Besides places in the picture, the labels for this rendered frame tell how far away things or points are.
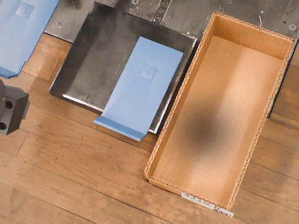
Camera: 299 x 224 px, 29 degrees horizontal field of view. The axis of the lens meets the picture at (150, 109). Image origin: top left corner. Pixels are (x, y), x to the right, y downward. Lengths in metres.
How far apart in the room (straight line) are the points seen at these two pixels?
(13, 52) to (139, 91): 0.18
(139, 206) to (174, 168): 0.07
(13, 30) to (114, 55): 0.15
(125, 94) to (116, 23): 0.12
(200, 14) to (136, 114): 0.20
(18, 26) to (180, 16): 0.25
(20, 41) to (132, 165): 0.23
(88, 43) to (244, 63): 0.23
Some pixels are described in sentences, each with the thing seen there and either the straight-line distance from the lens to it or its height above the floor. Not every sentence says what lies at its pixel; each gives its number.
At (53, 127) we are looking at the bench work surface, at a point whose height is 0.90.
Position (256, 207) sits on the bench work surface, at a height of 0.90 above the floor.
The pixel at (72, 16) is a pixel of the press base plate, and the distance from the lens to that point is 0.92.
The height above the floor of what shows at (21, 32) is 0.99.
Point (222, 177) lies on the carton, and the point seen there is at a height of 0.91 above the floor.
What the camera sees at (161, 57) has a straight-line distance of 0.85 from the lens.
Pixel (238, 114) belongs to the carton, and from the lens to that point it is 0.84.
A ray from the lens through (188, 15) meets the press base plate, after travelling 0.90.
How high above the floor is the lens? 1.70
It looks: 71 degrees down
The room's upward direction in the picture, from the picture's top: 7 degrees counter-clockwise
